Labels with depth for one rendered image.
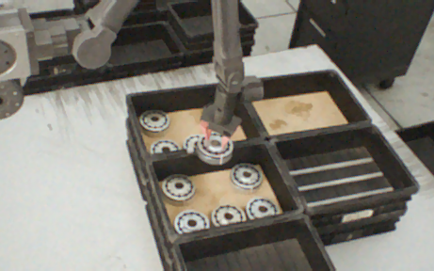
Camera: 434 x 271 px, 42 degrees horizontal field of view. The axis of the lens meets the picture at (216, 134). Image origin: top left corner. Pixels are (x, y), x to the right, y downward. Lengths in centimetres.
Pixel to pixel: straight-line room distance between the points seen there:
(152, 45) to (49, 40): 187
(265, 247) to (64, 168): 75
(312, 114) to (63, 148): 90
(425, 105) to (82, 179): 241
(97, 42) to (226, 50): 33
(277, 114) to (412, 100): 182
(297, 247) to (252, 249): 14
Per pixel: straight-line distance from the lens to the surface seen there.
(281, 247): 170
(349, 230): 189
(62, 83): 276
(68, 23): 129
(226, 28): 139
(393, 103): 370
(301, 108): 213
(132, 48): 305
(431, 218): 213
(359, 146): 206
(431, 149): 307
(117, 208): 189
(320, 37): 337
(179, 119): 199
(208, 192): 178
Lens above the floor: 219
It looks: 44 degrees down
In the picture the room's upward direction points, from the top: 9 degrees clockwise
